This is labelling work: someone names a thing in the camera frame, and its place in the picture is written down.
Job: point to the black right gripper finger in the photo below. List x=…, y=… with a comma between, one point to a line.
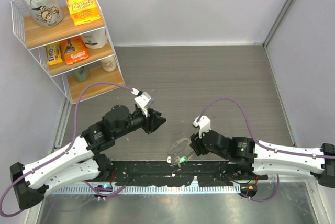
x=197, y=148
x=195, y=139

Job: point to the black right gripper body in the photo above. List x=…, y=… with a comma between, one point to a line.
x=205, y=149

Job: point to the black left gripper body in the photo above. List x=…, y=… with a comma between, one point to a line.
x=140, y=120

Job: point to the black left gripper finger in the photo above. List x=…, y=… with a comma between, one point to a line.
x=153, y=113
x=156, y=122

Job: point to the key with white tag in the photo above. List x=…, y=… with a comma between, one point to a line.
x=169, y=160

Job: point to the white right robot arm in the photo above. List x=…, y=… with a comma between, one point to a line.
x=261, y=158

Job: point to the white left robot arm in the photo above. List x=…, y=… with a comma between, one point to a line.
x=83, y=159

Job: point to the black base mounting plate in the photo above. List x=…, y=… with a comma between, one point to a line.
x=160, y=173

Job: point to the cream white bottle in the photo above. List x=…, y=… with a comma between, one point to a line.
x=108, y=63

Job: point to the green bottle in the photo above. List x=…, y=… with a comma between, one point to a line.
x=81, y=74

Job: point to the white paper towel roll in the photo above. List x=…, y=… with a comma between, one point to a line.
x=95, y=39

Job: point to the orange snack packet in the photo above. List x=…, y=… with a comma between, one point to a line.
x=73, y=50

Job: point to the yellow candy bag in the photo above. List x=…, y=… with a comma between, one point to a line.
x=53, y=54

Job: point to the orange yellow snack box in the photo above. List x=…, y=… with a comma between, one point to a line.
x=83, y=11

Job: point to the grey paper bag with cartoon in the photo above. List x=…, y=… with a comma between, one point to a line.
x=46, y=13

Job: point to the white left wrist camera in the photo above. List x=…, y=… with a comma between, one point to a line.
x=143, y=100

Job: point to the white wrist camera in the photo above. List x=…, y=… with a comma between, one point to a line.
x=203, y=124
x=143, y=100

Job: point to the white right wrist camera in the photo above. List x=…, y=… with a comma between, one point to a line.
x=203, y=124

